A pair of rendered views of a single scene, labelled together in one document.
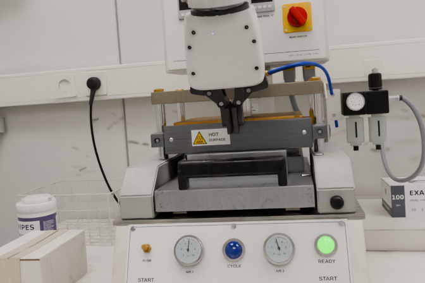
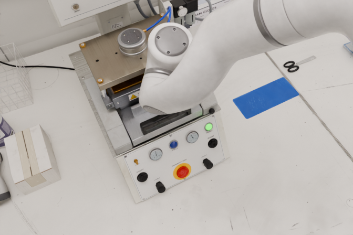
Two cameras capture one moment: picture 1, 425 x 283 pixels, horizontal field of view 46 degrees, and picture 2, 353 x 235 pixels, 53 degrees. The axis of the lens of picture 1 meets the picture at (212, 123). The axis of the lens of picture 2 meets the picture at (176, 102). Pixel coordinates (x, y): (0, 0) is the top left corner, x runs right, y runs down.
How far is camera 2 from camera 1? 77 cm
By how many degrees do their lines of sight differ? 57
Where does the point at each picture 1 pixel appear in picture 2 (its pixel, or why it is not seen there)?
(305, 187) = (198, 111)
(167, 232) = (142, 150)
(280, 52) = not seen: outside the picture
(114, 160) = not seen: outside the picture
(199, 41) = not seen: hidden behind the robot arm
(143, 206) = (127, 147)
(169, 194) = (139, 138)
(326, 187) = (206, 106)
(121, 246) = (122, 164)
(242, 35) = not seen: hidden behind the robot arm
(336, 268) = (213, 132)
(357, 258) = (219, 125)
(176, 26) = not seen: outside the picture
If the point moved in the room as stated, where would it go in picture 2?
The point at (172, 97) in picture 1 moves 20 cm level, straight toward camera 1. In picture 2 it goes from (112, 84) to (159, 132)
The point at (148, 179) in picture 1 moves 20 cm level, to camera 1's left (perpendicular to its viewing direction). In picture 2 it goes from (123, 134) to (56, 175)
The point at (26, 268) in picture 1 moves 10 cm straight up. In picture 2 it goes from (45, 173) to (33, 159)
